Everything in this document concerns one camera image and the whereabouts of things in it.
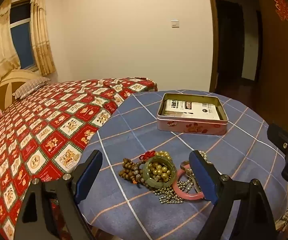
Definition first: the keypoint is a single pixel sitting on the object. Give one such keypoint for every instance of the pink metal tin box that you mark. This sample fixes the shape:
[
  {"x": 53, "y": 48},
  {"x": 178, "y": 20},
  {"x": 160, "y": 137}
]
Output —
[{"x": 191, "y": 127}]

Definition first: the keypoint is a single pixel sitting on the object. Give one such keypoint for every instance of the window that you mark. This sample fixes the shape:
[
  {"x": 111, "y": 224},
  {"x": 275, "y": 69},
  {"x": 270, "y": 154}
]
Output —
[{"x": 21, "y": 40}]

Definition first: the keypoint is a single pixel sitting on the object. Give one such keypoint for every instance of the white light switch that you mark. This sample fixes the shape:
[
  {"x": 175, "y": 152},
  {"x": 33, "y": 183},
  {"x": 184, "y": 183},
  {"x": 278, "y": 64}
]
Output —
[{"x": 175, "y": 23}]

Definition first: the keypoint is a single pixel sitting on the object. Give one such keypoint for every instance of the red paper door decoration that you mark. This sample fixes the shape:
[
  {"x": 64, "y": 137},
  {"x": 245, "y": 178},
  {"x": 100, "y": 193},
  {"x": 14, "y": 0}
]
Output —
[{"x": 283, "y": 7}]

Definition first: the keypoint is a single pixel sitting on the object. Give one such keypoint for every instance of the red patterned bed quilt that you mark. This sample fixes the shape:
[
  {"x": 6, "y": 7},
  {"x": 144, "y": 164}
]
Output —
[{"x": 46, "y": 130}]

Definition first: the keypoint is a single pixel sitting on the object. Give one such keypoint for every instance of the brown wooden door frame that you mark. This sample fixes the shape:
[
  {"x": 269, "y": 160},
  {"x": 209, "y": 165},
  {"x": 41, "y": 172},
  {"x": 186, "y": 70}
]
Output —
[{"x": 213, "y": 30}]

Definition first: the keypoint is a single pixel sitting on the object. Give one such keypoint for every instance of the striped pillow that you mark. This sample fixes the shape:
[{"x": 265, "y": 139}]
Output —
[{"x": 30, "y": 87}]

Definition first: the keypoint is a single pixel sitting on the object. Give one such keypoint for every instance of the green jade bangle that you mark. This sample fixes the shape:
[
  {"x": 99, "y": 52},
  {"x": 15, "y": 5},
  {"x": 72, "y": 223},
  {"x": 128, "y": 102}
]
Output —
[{"x": 147, "y": 180}]

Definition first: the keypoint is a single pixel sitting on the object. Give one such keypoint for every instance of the brown wooden door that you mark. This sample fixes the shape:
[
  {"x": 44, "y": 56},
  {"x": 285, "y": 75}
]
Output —
[{"x": 276, "y": 67}]

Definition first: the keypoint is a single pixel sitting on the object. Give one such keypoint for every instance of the pink bangle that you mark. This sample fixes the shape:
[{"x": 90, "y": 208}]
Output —
[{"x": 184, "y": 195}]

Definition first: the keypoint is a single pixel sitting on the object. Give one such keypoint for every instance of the silver metal keyring clip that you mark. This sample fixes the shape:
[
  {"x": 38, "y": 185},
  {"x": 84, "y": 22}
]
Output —
[{"x": 185, "y": 166}]

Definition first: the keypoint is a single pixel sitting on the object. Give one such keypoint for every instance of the cream wooden headboard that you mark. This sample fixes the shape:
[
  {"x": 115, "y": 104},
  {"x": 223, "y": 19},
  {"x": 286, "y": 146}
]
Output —
[{"x": 8, "y": 81}]

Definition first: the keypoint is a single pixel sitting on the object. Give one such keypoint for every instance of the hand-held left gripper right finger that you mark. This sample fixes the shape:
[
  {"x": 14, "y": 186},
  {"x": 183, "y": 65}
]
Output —
[{"x": 202, "y": 177}]

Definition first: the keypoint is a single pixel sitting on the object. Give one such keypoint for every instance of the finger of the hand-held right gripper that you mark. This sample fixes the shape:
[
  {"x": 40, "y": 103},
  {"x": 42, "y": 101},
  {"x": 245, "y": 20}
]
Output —
[{"x": 281, "y": 136}]

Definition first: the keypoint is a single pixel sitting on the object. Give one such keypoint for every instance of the blue checked tablecloth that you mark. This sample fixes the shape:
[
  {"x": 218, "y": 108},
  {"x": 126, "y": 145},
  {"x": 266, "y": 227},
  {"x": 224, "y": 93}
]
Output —
[{"x": 139, "y": 130}]

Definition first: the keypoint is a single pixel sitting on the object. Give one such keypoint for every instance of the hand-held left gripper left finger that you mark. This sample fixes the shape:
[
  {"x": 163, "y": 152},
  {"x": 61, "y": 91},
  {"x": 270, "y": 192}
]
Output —
[{"x": 89, "y": 177}]

